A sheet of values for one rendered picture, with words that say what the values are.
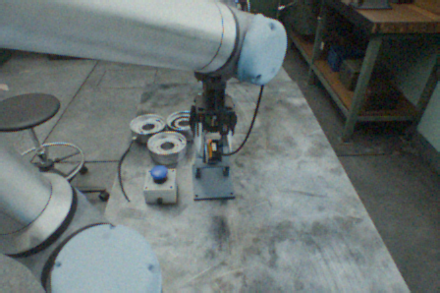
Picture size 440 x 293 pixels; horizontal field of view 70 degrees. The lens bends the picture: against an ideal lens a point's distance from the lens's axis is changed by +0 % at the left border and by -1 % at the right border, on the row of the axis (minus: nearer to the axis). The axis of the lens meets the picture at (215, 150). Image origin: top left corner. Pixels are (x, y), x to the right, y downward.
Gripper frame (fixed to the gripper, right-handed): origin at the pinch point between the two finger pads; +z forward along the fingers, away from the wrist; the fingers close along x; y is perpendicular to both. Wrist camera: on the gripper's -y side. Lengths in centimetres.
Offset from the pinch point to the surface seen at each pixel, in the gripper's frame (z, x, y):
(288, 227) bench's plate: 11.9, 15.2, 13.8
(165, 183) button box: 7.4, -11.2, 2.3
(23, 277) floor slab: 92, -86, -30
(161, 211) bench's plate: 11.9, -12.4, 6.8
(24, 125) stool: 31, -77, -64
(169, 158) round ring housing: 9.4, -10.8, -9.2
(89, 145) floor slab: 92, -79, -133
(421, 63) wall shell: 40, 156, -137
